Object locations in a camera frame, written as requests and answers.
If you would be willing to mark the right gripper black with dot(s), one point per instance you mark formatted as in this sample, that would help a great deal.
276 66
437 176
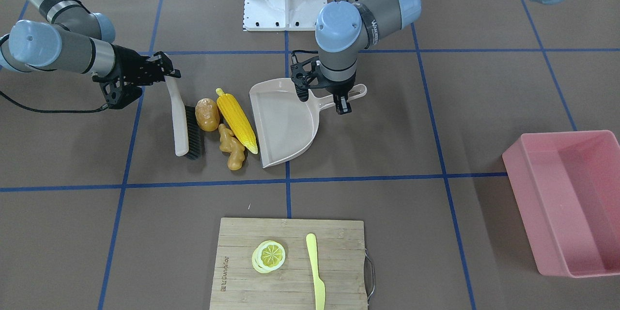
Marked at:
129 65

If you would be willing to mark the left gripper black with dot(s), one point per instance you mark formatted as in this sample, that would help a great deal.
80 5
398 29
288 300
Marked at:
339 87

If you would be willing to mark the beige plastic dustpan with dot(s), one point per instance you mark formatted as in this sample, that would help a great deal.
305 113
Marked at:
286 127

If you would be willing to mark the toy brown potato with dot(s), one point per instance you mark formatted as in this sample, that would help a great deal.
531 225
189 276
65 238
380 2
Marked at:
207 114

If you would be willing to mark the white hand brush black bristles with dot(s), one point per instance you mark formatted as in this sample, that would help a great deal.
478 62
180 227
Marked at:
186 132

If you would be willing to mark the yellow toy corn cob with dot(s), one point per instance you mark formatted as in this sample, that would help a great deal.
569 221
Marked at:
237 120

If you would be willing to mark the toy ginger root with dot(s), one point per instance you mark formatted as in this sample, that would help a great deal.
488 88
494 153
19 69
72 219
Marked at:
231 145

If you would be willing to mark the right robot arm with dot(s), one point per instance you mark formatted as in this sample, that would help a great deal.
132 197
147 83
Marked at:
74 39

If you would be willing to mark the pink plastic bin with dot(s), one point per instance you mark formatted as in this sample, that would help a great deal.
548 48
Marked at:
567 188

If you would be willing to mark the yellow plastic toy knife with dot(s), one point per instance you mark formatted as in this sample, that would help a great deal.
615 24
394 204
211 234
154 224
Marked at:
318 284

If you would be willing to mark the bamboo cutting board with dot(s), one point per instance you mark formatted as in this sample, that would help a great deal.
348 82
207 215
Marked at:
341 256

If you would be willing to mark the yellow toy lemon slice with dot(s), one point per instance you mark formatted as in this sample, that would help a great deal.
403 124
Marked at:
268 257

